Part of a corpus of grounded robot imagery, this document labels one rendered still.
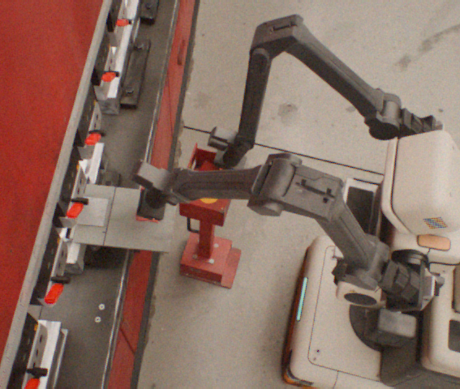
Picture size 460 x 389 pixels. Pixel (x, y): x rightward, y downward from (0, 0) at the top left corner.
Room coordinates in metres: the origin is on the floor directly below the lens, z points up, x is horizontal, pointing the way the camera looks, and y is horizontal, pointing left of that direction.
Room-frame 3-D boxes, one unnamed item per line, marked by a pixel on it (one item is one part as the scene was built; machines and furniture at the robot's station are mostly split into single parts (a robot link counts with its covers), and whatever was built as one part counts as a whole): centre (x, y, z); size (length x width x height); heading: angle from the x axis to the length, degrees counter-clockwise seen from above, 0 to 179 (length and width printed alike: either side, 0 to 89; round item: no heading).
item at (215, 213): (0.86, 0.07, 0.75); 0.20 x 0.16 x 0.18; 171
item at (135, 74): (1.19, 0.38, 0.89); 0.30 x 0.05 x 0.03; 1
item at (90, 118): (0.76, 0.42, 1.19); 0.15 x 0.09 x 0.17; 1
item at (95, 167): (0.64, 0.42, 0.92); 0.39 x 0.06 x 0.10; 1
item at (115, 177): (0.63, 0.36, 0.89); 0.30 x 0.05 x 0.03; 1
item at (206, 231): (0.86, 0.07, 0.39); 0.05 x 0.05 x 0.54; 81
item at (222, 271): (0.85, 0.04, 0.06); 0.25 x 0.20 x 0.12; 81
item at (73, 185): (0.56, 0.42, 1.19); 0.15 x 0.09 x 0.17; 1
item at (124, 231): (0.59, 0.27, 1.00); 0.26 x 0.18 x 0.01; 91
